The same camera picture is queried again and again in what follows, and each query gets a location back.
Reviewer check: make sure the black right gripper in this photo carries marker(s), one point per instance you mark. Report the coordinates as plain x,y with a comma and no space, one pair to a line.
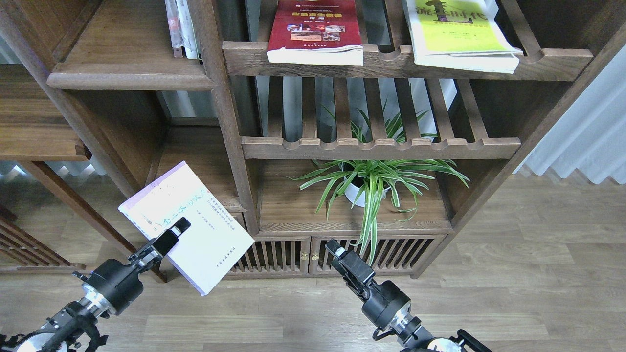
385,305

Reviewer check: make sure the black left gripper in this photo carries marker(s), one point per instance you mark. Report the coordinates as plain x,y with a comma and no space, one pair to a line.
119,283

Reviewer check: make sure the white and lilac book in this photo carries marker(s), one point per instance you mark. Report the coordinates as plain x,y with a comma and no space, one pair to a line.
213,243

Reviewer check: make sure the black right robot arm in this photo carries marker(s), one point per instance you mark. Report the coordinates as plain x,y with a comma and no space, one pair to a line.
416,338

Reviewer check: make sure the upright white books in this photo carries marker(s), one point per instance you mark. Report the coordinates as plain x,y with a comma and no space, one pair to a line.
182,34

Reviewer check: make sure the right slatted cabinet door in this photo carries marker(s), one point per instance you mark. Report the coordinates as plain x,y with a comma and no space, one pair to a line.
394,255

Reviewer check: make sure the slatted cabinet door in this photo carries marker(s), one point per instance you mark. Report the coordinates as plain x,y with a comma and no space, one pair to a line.
273,257
394,255

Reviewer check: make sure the white plant pot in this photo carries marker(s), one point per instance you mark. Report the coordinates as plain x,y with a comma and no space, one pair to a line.
357,195

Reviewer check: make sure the left slatted cabinet door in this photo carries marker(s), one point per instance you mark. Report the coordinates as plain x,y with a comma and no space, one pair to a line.
273,257

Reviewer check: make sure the green spider plant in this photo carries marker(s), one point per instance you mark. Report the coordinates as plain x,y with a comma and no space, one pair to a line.
404,176

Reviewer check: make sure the dark wooden bookshelf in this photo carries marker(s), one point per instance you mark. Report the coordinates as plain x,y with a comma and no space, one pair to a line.
247,125

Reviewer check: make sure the red book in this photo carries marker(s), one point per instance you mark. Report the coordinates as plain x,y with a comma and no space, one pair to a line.
316,32

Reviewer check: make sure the yellow-green book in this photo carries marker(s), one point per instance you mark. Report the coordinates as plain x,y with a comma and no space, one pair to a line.
458,34

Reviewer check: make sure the white curtain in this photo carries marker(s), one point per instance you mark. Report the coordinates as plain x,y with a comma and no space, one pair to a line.
589,140

